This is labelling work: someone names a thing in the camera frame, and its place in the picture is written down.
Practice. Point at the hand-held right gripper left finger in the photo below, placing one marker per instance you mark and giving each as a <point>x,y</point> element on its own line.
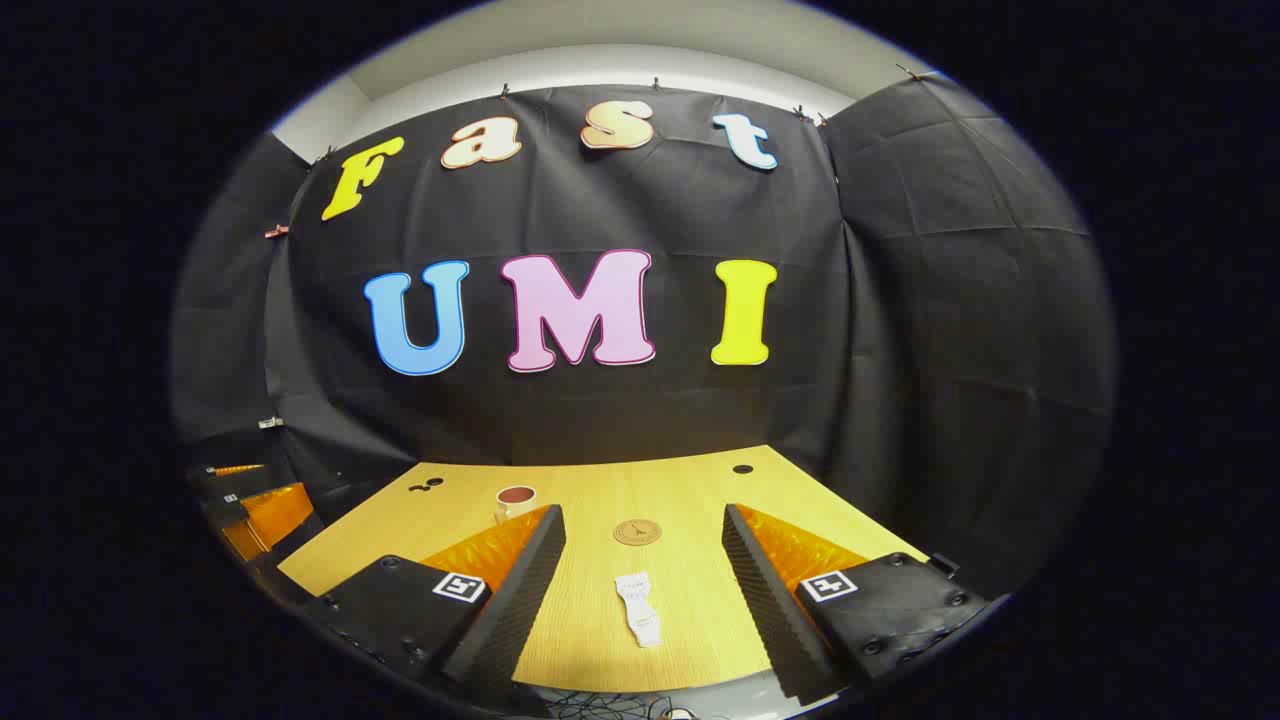
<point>510,610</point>

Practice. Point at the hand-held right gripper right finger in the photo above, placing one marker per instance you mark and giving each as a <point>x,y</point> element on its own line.
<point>770,610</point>

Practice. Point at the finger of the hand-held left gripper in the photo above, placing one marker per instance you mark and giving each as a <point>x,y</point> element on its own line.
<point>275,520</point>
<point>235,478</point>

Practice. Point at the beige cup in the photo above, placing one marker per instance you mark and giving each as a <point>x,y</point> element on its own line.
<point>512,505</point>

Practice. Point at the white toothpaste tube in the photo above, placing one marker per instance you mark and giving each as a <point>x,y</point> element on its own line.
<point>640,610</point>

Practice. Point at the round cork coaster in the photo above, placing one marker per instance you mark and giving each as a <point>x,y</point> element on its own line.
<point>637,532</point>

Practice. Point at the wooden desktop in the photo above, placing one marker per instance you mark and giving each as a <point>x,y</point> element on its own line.
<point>680,480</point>

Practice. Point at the black backdrop cloth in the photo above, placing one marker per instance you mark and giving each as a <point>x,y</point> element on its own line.
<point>600,420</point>

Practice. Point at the black desk edge bracket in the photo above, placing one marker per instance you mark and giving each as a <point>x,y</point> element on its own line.
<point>944,565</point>

